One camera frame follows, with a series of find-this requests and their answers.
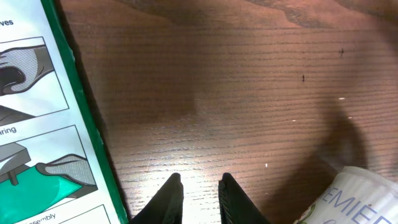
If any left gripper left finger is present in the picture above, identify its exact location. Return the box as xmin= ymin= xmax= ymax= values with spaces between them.
xmin=129 ymin=173 xmax=184 ymax=224

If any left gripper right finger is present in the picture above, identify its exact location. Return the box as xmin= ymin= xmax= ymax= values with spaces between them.
xmin=218 ymin=173 xmax=270 ymax=224

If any green white instruction package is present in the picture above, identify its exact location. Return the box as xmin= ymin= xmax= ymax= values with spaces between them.
xmin=1 ymin=0 xmax=127 ymax=224

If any white plastic bottle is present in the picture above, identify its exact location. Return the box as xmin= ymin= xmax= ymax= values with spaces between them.
xmin=295 ymin=166 xmax=397 ymax=224

